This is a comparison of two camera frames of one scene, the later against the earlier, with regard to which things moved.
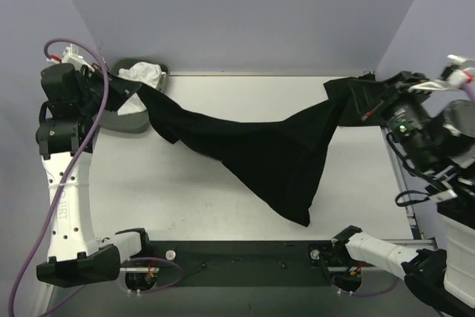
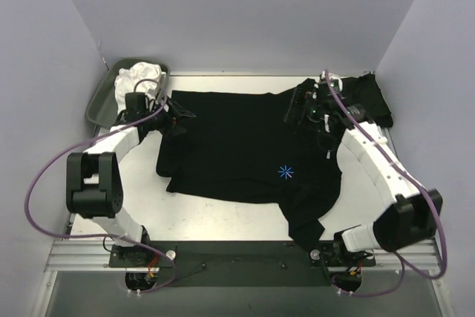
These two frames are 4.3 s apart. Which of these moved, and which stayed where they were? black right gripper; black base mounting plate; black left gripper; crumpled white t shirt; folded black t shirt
Moved: black left gripper; black right gripper
Stayed: black base mounting plate; folded black t shirt; crumpled white t shirt
